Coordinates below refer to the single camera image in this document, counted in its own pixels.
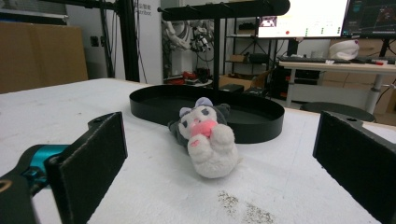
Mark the black keyboard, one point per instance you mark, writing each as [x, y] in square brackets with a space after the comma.
[311, 59]

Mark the dark computer monitor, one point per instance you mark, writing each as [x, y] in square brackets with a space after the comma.
[370, 18]

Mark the black metal pole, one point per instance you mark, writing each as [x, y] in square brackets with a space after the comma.
[129, 40]

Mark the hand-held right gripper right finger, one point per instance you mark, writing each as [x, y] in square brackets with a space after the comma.
[358, 161]

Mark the brown cardboard sheet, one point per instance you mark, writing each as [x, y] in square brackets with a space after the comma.
[40, 56]

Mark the white cap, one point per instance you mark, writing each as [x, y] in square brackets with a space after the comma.
[344, 49]

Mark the white banner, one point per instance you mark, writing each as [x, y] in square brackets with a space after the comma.
[151, 46]

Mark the black metal shelf rack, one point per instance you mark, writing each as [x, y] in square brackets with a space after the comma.
[249, 46]

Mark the black stand with oval tray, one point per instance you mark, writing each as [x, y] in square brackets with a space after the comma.
[255, 124]

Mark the black round stool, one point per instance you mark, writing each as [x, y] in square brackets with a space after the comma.
[339, 110]

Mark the brown cardboard box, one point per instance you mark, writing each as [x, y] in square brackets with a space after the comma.
[235, 81]

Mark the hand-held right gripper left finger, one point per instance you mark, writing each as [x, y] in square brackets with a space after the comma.
[90, 161]

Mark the grey and white plush toy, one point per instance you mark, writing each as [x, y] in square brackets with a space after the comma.
[211, 149]

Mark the bright computer monitor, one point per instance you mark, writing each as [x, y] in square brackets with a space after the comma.
[305, 18]

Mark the white desk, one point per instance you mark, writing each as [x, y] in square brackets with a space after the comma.
[336, 67]

